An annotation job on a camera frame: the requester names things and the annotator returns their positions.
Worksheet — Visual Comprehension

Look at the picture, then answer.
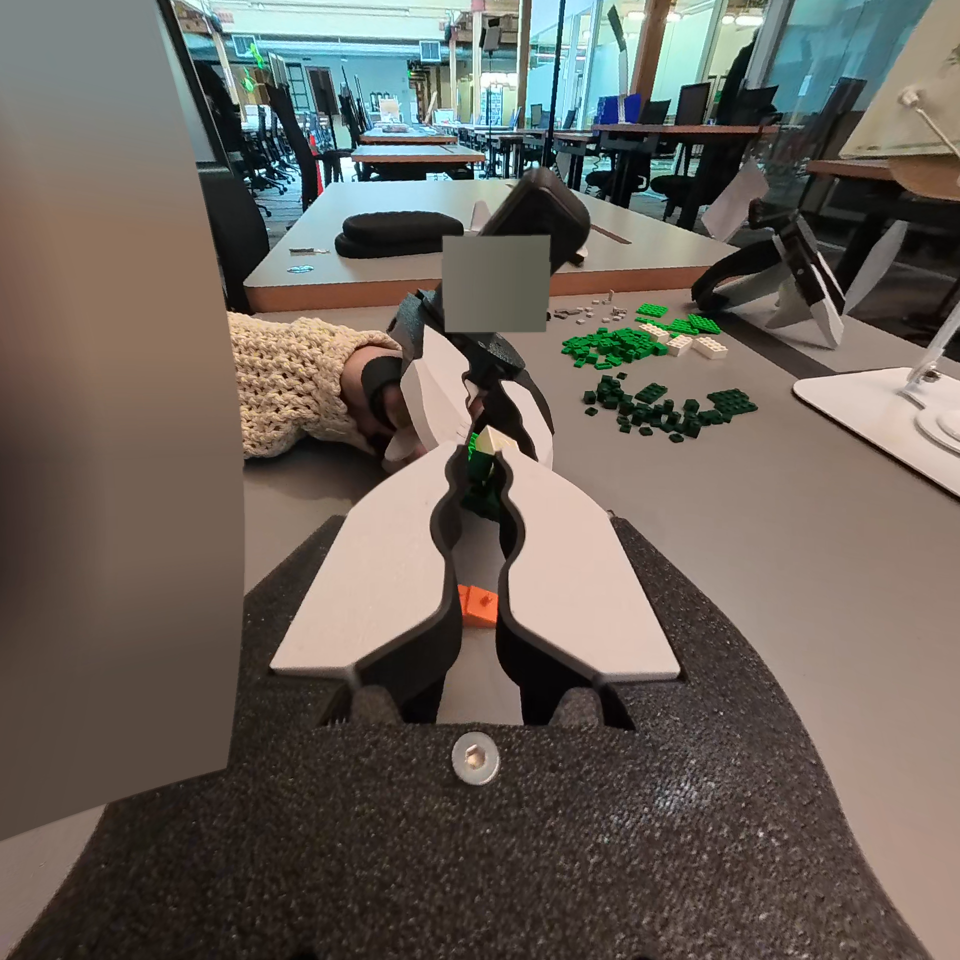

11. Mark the wooden pillar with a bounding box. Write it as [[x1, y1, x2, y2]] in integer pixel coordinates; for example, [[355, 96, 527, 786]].
[[628, 0, 674, 102]]

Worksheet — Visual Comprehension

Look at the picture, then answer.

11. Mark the tall black office chair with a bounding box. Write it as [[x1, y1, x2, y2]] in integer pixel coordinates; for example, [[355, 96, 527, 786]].
[[264, 81, 354, 213]]

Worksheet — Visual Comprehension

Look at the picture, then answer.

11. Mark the long wooden top desk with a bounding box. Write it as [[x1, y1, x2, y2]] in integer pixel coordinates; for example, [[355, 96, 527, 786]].
[[591, 122, 783, 226]]

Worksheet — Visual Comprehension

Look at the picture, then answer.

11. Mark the dark leg wooden table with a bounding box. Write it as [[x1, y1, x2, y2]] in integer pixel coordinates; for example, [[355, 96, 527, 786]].
[[804, 156, 960, 301]]

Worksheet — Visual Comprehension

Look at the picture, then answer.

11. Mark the orange lego brick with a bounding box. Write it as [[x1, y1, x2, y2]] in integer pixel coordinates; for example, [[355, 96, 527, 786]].
[[457, 583, 501, 628]]

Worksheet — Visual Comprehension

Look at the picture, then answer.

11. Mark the person's left hand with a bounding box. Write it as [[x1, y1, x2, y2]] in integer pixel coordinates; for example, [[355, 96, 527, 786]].
[[339, 351, 421, 455]]

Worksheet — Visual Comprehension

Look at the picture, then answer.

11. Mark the black padded pouch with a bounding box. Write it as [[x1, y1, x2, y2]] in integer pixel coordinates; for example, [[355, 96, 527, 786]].
[[334, 231, 453, 261], [342, 211, 465, 243]]

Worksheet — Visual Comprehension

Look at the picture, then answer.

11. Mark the tan edged table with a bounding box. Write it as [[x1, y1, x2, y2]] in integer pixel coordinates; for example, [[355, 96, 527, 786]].
[[243, 178, 740, 315]]

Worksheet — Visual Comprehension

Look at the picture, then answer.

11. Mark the pile of dark green lego pieces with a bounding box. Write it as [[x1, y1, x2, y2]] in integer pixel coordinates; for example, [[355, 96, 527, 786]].
[[582, 373, 760, 438]]

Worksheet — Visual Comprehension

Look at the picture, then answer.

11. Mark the person's left forearm knit sleeve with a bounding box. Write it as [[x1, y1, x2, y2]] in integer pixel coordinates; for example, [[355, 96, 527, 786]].
[[227, 311, 402, 460]]

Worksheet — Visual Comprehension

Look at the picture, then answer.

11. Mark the white stand base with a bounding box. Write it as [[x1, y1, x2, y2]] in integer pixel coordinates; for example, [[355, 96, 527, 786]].
[[792, 300, 960, 498]]

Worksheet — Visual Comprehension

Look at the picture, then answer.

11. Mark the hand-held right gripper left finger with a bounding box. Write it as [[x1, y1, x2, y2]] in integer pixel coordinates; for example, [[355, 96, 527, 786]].
[[268, 442, 470, 725]]

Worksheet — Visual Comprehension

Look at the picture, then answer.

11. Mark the idle black and white gripper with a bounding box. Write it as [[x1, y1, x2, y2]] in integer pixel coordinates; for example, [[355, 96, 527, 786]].
[[690, 212, 849, 351]]

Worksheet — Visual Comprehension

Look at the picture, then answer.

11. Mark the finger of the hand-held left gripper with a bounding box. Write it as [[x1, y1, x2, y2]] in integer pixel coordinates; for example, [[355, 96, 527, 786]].
[[399, 328, 489, 459], [480, 363, 558, 471]]

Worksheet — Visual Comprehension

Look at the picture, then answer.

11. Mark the cluster of small grey lego pieces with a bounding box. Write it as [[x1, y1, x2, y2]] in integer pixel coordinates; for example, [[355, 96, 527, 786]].
[[553, 289, 630, 322]]

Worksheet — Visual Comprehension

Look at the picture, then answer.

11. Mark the black chair beside table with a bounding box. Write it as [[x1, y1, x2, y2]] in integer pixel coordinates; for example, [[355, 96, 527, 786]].
[[196, 163, 273, 315]]

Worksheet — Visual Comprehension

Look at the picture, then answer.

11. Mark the pile of bright green lego pieces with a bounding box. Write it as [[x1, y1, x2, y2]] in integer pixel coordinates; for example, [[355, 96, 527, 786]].
[[562, 302, 723, 370]]

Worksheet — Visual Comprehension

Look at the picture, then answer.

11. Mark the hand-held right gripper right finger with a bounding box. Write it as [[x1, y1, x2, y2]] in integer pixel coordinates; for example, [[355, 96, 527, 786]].
[[495, 448, 684, 729]]

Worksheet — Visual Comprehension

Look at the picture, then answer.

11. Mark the black vertical pole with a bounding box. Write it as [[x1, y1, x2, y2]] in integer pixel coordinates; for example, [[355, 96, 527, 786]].
[[545, 0, 567, 189]]

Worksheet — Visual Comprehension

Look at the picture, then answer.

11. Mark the pale wooden board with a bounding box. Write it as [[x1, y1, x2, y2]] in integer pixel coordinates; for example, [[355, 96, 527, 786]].
[[838, 0, 960, 213]]

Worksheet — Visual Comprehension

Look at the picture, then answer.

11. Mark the green and white lego build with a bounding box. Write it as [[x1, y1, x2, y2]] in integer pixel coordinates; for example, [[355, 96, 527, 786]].
[[459, 426, 520, 526]]

